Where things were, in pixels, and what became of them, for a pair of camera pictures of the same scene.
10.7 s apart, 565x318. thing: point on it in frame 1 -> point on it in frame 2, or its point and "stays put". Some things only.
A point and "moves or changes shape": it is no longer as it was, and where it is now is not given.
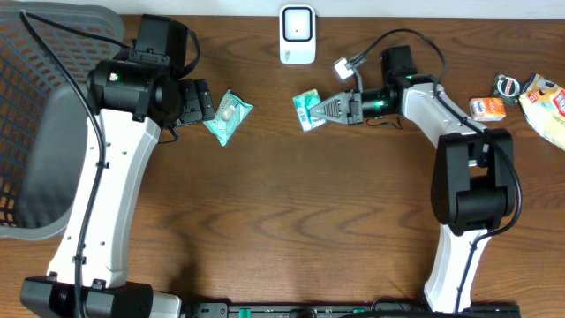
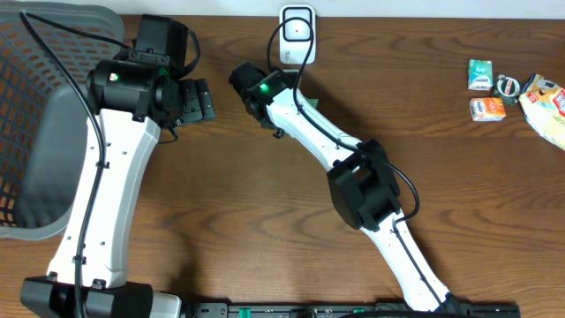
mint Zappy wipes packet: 231,115 -> 313,102
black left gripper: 200,101 stays put
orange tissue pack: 486,109 stays put
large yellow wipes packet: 543,103 stays put
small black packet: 507,87 stays put
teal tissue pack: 304,102 moves or changes shape
